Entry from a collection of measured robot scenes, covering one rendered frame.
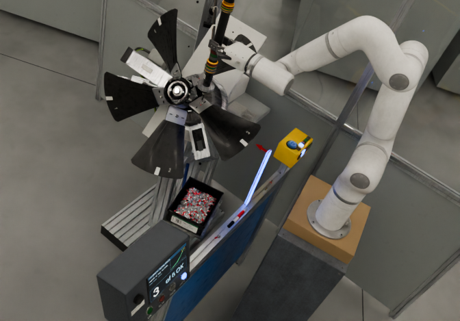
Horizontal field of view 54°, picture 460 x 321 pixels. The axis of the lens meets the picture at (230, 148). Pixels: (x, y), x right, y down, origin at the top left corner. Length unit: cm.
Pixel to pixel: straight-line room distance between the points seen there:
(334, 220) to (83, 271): 147
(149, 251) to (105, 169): 189
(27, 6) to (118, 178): 191
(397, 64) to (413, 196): 125
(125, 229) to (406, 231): 157
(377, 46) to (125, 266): 93
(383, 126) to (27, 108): 266
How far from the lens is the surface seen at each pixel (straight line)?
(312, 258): 188
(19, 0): 440
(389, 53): 138
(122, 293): 124
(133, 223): 279
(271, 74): 158
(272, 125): 264
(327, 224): 186
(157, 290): 135
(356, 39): 142
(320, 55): 147
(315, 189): 200
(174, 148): 191
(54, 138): 334
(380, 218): 265
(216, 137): 179
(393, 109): 149
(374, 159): 160
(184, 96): 185
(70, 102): 363
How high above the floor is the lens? 234
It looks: 42 degrees down
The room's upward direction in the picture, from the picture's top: 20 degrees clockwise
